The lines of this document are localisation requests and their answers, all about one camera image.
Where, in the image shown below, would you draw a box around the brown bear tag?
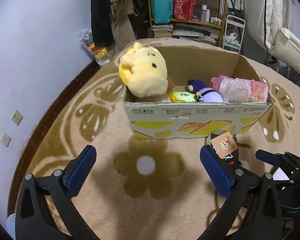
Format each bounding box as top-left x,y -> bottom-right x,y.
210,131 -> 238,159

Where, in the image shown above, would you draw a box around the purple-haired plush doll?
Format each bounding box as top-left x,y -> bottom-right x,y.
187,79 -> 224,103

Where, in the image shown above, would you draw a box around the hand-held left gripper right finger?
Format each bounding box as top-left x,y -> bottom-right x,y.
200,145 -> 283,240

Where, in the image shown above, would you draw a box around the yellow plush toy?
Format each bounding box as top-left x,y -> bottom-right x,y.
119,42 -> 177,98

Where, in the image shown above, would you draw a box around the red patterned bag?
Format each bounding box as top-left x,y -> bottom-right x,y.
172,0 -> 197,21

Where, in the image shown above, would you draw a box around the green yellow snack packet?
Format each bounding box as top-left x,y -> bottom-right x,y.
169,90 -> 198,103

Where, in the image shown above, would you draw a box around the white wall socket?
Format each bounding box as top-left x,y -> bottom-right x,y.
0,132 -> 12,148
10,109 -> 24,126

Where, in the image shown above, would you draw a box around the pale green bag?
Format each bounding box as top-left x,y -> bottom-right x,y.
223,32 -> 241,48

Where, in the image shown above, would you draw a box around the printed cardboard box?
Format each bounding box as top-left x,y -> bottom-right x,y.
119,45 -> 274,140

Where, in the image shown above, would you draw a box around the pink toy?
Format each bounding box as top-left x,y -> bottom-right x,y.
218,77 -> 269,103

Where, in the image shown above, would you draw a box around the dark hanging garment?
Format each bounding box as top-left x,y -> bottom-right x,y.
132,0 -> 151,39

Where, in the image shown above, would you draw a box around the cream coat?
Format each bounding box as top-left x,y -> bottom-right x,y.
244,0 -> 300,81

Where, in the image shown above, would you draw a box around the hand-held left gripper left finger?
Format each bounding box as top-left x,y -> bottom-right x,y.
15,145 -> 97,240

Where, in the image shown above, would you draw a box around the pile of papers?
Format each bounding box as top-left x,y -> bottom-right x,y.
171,24 -> 221,46

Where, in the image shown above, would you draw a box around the pink swirl plush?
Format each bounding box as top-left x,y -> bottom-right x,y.
209,74 -> 230,92

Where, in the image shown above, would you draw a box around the black hanging coat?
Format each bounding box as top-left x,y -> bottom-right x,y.
90,0 -> 114,48

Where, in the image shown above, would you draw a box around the teal bag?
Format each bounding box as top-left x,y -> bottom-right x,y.
150,0 -> 174,24

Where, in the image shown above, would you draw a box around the wooden shelf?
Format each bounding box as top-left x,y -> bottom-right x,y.
145,0 -> 228,47

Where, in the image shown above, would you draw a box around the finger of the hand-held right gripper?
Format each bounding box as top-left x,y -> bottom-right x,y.
255,149 -> 282,167

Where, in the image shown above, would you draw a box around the person's grey clothed leg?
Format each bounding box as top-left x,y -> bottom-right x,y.
6,212 -> 17,238

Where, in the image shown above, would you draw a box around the white cart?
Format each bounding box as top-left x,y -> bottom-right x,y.
222,15 -> 246,55

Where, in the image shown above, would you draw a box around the plastic bag of toys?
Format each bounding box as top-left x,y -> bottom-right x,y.
79,29 -> 111,68

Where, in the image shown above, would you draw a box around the stack of books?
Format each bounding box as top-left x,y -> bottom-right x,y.
151,24 -> 174,39

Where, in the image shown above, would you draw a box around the beige hanging trousers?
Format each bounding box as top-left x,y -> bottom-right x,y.
109,0 -> 138,52

